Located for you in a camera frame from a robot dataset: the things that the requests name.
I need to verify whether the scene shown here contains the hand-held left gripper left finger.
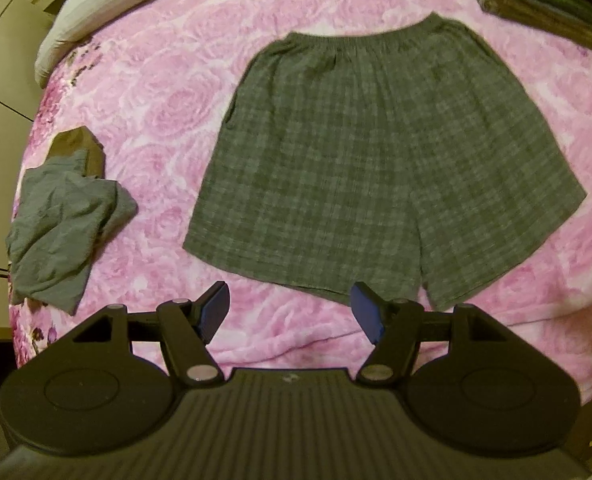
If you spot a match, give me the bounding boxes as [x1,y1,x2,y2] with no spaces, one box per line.
[73,281,229,389]

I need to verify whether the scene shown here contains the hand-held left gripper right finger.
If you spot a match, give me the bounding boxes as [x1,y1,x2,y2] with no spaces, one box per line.
[351,281,509,388]

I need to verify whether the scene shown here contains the grey plaid shorts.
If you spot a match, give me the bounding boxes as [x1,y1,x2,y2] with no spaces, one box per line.
[183,12,589,314]

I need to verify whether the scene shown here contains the plain grey garment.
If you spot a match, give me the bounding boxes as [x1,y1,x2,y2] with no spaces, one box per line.
[4,151,140,317]

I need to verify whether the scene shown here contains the brown garment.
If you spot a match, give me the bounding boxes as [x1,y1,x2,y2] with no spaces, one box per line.
[48,127,108,181]

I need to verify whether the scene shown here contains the pink floral blanket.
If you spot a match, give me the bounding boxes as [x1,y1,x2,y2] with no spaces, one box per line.
[7,0,592,397]

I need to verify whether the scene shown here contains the grey striped duvet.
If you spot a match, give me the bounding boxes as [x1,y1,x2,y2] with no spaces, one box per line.
[33,0,257,89]

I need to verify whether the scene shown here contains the cream sliding wardrobe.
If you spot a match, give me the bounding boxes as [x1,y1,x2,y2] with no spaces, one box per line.
[0,0,58,343]

